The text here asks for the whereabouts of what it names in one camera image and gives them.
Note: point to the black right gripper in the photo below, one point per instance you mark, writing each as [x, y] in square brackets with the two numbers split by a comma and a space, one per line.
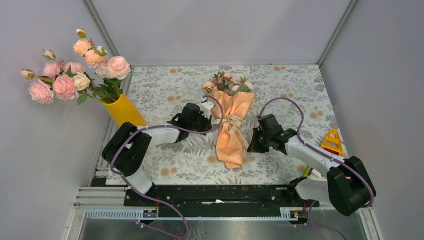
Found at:
[254, 146]

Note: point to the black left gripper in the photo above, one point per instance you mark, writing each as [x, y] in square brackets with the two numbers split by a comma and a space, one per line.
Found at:
[207, 122]

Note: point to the cream printed ribbon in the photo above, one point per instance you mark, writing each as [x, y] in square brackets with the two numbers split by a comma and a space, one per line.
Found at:
[231, 124]

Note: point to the orange paper bouquet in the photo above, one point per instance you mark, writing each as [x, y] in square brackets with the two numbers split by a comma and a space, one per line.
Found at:
[236, 97]

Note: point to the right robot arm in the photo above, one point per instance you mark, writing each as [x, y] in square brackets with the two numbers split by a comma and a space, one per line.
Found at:
[346, 184]

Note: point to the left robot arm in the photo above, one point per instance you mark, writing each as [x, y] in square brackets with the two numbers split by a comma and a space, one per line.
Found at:
[126, 157]

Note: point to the yellow vase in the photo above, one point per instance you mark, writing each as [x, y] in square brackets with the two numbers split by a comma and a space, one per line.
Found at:
[123, 110]

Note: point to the pink rose bunch in vase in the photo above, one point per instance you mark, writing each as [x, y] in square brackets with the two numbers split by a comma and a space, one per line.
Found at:
[99, 78]

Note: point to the floral patterned table mat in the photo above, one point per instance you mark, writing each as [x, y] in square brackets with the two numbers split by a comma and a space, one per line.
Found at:
[295, 94]

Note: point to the yellow triangular plastic toy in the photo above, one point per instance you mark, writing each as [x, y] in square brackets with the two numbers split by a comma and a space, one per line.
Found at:
[332, 142]

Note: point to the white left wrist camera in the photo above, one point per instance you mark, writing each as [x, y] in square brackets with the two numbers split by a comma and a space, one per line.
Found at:
[205, 108]

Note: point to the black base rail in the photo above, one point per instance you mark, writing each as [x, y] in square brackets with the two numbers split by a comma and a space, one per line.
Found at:
[214, 201]

